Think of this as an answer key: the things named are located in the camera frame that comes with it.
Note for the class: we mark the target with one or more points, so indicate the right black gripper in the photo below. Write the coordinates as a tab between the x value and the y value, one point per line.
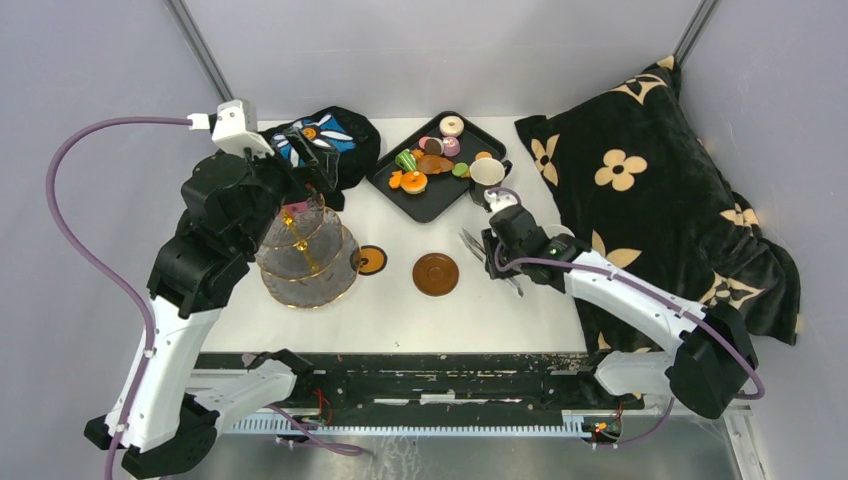
495	253

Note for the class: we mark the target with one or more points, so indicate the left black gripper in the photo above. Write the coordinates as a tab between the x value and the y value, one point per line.
291	164

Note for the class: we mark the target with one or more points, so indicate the metal tongs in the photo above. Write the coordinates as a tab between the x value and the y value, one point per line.
481	253

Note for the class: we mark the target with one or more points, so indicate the green cake slice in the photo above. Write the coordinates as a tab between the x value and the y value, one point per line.
406	161

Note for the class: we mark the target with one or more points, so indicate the orange donut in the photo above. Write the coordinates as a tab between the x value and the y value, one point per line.
413	182

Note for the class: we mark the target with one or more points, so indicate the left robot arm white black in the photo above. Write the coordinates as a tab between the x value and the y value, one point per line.
161	428

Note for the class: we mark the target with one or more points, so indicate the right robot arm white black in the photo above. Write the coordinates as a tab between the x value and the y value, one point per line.
706	359

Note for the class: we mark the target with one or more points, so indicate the black flower-print cloth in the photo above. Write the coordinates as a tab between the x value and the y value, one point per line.
351	134

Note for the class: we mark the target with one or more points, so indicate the brown round coaster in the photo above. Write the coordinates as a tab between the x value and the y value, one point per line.
435	274

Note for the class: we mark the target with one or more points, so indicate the white mug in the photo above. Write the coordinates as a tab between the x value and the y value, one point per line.
558	232

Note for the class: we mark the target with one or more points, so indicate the black paper cup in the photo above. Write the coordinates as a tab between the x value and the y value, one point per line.
486	173

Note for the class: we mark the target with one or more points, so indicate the black serving tray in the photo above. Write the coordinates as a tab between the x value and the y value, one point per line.
443	189

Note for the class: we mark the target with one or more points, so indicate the orange flower cookie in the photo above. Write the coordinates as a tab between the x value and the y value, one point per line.
395	179

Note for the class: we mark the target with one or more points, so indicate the green macaron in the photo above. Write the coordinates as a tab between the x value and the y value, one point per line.
460	170

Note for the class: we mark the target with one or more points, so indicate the pink frosted cupcake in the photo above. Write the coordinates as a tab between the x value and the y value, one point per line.
451	146

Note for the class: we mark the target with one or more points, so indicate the orange black round coaster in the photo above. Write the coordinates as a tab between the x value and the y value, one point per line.
372	260

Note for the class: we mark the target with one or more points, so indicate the black floral blanket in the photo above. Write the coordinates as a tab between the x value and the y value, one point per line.
629	175

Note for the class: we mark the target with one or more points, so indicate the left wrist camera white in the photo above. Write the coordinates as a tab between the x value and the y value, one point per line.
233	128

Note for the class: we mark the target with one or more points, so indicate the white ring donut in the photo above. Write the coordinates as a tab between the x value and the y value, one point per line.
451	126

